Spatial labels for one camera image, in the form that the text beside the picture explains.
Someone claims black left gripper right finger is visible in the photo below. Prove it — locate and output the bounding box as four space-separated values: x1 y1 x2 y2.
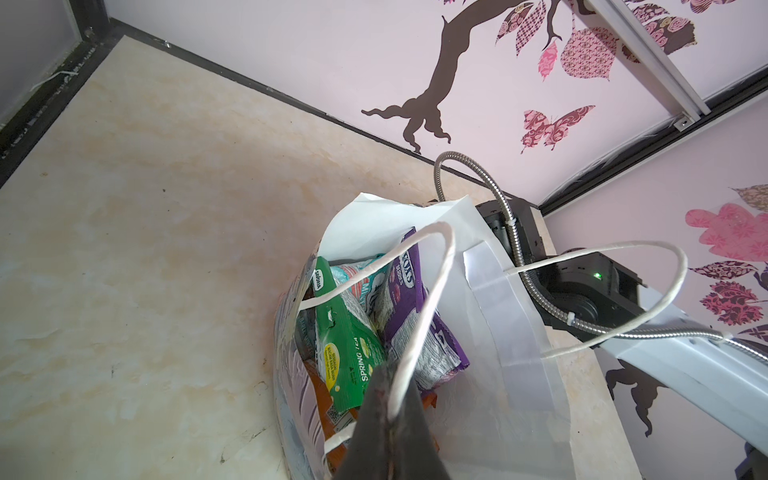
392 383 450 480

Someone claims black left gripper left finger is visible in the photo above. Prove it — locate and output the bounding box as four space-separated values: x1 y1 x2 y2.
333 365 390 480

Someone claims orange chips bag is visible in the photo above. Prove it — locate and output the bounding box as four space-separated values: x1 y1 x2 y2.
302 359 439 472

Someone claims floral paper bag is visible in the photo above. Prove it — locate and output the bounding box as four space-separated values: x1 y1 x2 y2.
272 191 690 480

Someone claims purple snack bag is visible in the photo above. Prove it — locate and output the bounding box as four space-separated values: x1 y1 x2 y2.
374 227 470 391

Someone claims green white snack bag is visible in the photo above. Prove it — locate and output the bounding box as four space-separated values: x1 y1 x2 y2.
314 289 386 411

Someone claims teal snack bag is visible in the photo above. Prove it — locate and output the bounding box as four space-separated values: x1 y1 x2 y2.
330 255 388 319

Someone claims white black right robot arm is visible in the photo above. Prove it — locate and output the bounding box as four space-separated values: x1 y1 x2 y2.
477 197 767 452

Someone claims aluminium rail back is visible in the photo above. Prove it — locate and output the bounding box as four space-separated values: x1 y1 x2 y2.
586 0 711 131

